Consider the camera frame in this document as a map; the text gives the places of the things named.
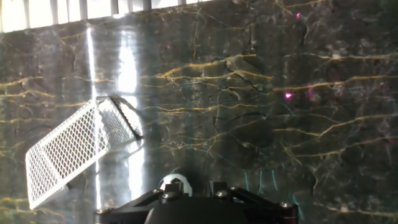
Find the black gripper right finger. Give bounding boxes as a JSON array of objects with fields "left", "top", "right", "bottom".
[{"left": 207, "top": 180, "right": 299, "bottom": 220}]

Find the white mesh goal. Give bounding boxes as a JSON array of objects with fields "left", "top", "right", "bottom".
[{"left": 24, "top": 95, "right": 145, "bottom": 211}]

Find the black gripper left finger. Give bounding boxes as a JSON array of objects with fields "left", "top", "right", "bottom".
[{"left": 94, "top": 182, "right": 185, "bottom": 224}]

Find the black marble pattern mat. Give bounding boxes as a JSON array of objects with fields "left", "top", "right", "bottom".
[{"left": 0, "top": 0, "right": 398, "bottom": 224}]

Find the small black white soccer ball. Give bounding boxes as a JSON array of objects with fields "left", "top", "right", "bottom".
[{"left": 159, "top": 173, "right": 194, "bottom": 197}]

